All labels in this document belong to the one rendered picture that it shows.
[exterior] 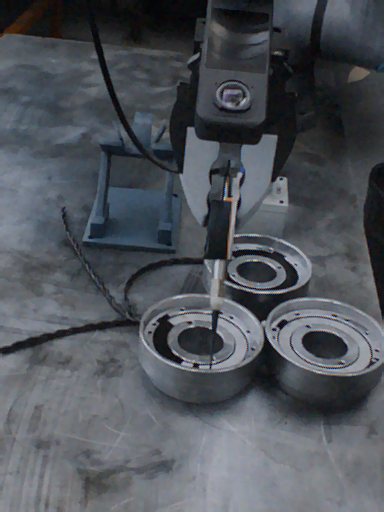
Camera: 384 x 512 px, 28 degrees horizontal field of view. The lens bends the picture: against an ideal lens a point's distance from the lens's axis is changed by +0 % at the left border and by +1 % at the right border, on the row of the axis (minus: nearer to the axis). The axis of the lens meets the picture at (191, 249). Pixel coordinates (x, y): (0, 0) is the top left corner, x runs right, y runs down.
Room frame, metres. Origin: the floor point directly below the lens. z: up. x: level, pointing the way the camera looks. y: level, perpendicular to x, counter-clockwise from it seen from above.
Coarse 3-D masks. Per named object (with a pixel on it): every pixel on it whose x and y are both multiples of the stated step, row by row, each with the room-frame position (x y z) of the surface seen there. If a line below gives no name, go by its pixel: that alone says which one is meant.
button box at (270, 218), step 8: (240, 176) 0.79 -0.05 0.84; (232, 184) 0.77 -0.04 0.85; (280, 184) 0.78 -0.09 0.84; (232, 192) 0.75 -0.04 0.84; (272, 192) 0.76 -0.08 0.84; (280, 192) 0.76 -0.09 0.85; (264, 200) 0.74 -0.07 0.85; (272, 200) 0.74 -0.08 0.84; (280, 200) 0.74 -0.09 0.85; (264, 208) 0.73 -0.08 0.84; (272, 208) 0.73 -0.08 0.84; (280, 208) 0.73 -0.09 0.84; (256, 216) 0.73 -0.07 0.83; (264, 216) 0.73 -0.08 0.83; (272, 216) 0.73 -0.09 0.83; (280, 216) 0.73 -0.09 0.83; (248, 224) 0.73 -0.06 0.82; (256, 224) 0.73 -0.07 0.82; (264, 224) 0.73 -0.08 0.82; (272, 224) 0.73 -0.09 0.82; (280, 224) 0.73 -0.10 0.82; (240, 232) 0.73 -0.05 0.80; (248, 232) 0.73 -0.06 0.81; (256, 232) 0.73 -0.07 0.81; (264, 232) 0.73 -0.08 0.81; (272, 232) 0.73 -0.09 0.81; (280, 232) 0.73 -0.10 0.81
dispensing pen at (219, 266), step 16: (224, 176) 0.56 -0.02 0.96; (224, 192) 0.55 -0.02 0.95; (224, 208) 0.53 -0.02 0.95; (208, 224) 0.54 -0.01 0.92; (224, 224) 0.52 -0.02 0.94; (208, 240) 0.51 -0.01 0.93; (224, 240) 0.51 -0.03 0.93; (208, 256) 0.50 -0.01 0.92; (224, 256) 0.50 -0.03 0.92; (224, 272) 0.51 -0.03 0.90; (224, 288) 0.51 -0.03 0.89
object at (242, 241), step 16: (240, 240) 0.67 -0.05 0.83; (256, 240) 0.67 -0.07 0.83; (272, 240) 0.67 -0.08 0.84; (256, 256) 0.65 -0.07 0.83; (288, 256) 0.65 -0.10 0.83; (304, 256) 0.64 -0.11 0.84; (208, 272) 0.60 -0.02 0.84; (240, 272) 0.64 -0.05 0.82; (256, 272) 0.64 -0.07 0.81; (272, 272) 0.63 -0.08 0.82; (304, 272) 0.63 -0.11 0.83; (208, 288) 0.60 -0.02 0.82; (240, 288) 0.57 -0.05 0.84; (288, 288) 0.58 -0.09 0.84; (304, 288) 0.59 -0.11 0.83; (256, 304) 0.57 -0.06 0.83; (272, 304) 0.57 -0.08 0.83
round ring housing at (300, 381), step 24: (288, 312) 0.56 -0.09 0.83; (312, 312) 0.56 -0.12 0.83; (336, 312) 0.56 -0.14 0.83; (360, 312) 0.55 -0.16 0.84; (264, 336) 0.51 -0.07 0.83; (312, 336) 0.54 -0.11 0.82; (336, 336) 0.53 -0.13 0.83; (264, 360) 0.50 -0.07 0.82; (288, 360) 0.48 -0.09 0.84; (312, 360) 0.49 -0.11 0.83; (336, 360) 0.50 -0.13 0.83; (288, 384) 0.48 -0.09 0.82; (312, 384) 0.47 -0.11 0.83; (336, 384) 0.47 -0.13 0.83; (360, 384) 0.47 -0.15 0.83
